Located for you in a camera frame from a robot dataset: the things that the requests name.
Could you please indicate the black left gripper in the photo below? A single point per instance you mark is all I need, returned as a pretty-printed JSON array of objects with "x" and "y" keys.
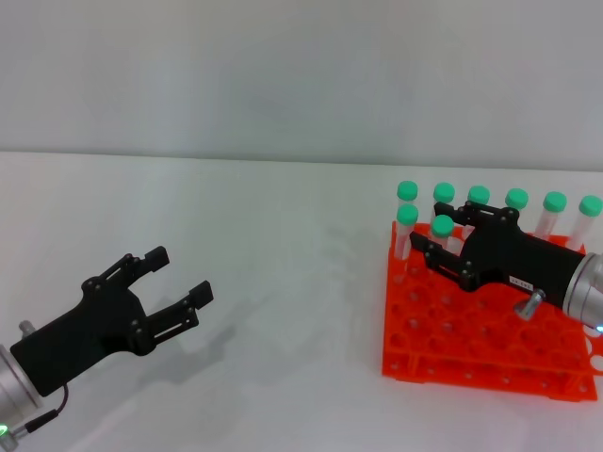
[{"x": 85, "y": 334}]

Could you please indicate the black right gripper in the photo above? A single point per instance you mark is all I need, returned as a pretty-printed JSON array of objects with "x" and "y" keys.
[{"x": 523, "y": 259}]

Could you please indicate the green-capped graduated test tube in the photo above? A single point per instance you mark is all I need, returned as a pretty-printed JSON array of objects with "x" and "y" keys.
[
  {"x": 443, "y": 225},
  {"x": 443, "y": 191},
  {"x": 516, "y": 198},
  {"x": 554, "y": 201},
  {"x": 406, "y": 190},
  {"x": 590, "y": 205},
  {"x": 478, "y": 194},
  {"x": 407, "y": 215}
]

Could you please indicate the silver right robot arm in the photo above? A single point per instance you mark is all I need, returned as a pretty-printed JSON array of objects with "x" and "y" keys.
[{"x": 589, "y": 294}]

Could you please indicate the orange plastic test tube rack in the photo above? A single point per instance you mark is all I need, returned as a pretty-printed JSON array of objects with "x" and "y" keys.
[{"x": 471, "y": 339}]

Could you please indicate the silver knob on right gripper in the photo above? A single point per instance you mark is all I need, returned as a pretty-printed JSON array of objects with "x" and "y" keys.
[{"x": 530, "y": 303}]

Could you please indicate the silver knob on gripper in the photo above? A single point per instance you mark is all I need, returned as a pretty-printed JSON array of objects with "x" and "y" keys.
[
  {"x": 26, "y": 327},
  {"x": 530, "y": 303}
]

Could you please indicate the silver knob on left gripper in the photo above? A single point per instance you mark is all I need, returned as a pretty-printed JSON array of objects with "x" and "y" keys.
[{"x": 26, "y": 327}]

